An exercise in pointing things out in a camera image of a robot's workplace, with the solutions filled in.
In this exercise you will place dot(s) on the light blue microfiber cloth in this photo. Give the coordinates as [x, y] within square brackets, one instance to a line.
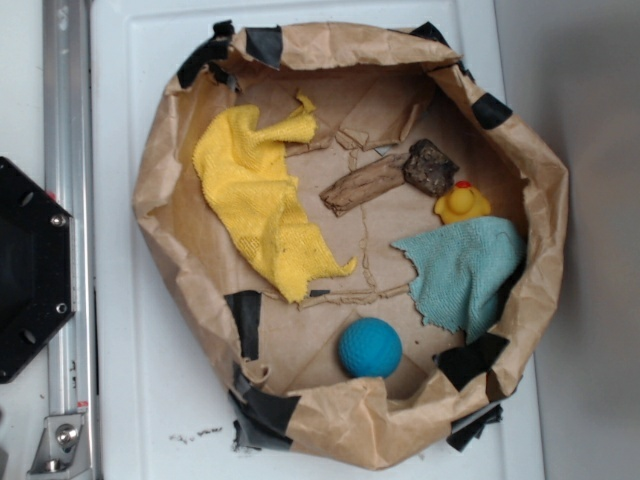
[460, 270]

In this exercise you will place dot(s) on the brown wood stick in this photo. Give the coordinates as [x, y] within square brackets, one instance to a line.
[365, 184]

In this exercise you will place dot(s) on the yellow microfiber cloth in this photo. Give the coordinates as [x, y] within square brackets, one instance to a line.
[245, 181]

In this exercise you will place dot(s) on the blue dimpled ball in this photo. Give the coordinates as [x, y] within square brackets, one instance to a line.
[370, 347]

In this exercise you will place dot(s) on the aluminium rail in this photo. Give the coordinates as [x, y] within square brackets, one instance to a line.
[68, 175]

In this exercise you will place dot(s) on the yellow rubber duck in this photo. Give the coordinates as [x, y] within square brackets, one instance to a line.
[463, 202]

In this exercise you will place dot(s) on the dark bark chunk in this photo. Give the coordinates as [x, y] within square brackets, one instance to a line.
[429, 169]

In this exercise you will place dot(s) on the brown paper bag tray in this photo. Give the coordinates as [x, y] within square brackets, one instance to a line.
[376, 92]

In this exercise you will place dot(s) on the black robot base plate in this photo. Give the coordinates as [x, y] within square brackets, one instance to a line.
[36, 269]

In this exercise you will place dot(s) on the metal corner bracket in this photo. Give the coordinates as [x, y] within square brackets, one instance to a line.
[63, 449]

